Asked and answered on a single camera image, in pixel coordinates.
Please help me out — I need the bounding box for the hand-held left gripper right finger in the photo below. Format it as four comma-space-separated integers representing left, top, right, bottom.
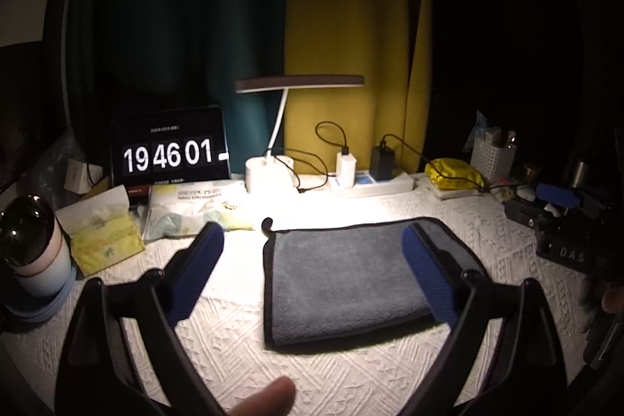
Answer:
401, 222, 569, 416

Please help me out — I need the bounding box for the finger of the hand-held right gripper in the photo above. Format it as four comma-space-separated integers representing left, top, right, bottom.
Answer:
535, 183, 582, 208

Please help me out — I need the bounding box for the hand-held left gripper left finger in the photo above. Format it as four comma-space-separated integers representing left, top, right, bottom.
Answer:
53, 221, 228, 416

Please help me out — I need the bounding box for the grey towel with black trim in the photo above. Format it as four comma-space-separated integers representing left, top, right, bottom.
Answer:
261, 216, 489, 349

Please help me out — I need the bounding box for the person's right hand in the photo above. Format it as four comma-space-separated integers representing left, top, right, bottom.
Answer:
601, 285, 624, 315

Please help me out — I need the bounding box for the person's left hand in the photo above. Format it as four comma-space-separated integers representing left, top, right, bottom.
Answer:
228, 376, 298, 416

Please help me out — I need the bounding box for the white wet wipes pack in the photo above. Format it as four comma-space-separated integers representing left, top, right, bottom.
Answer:
143, 181, 255, 242

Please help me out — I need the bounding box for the white plastic basket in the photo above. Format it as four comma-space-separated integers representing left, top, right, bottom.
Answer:
470, 135, 517, 183

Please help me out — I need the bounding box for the white textured tablecloth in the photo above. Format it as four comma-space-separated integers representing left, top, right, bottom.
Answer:
0, 175, 593, 416

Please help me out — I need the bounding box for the yellow tissue pack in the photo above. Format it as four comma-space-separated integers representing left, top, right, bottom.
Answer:
55, 184, 146, 277

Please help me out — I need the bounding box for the white power strip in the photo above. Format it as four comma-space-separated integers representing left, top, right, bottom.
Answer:
328, 171, 415, 198

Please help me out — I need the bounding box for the yellow pouch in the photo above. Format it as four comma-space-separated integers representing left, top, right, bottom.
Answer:
424, 158, 486, 191

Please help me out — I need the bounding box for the white desk lamp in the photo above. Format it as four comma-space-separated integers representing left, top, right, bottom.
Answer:
235, 74, 365, 194

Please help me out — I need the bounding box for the tablet with clock display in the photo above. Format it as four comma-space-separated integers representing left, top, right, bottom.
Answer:
109, 105, 232, 191

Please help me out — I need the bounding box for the black charger plug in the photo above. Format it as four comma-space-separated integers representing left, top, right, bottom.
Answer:
371, 145, 394, 181

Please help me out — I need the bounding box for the white charger plug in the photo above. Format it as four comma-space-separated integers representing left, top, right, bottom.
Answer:
336, 146, 358, 189

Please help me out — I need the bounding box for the small white box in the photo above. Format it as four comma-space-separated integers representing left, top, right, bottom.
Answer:
62, 158, 104, 195

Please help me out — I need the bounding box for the blue coaster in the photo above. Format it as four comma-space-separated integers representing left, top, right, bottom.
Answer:
4, 266, 78, 324

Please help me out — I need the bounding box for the white mug with shiny lid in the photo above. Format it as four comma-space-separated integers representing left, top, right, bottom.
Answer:
0, 195, 75, 296

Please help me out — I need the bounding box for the dark green curtain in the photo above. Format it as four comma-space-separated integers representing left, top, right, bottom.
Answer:
63, 0, 293, 183

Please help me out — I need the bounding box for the yellow curtain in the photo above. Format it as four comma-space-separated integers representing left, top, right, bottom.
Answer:
283, 0, 434, 178

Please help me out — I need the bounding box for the black cable of white charger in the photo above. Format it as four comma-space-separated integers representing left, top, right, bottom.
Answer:
277, 120, 352, 195

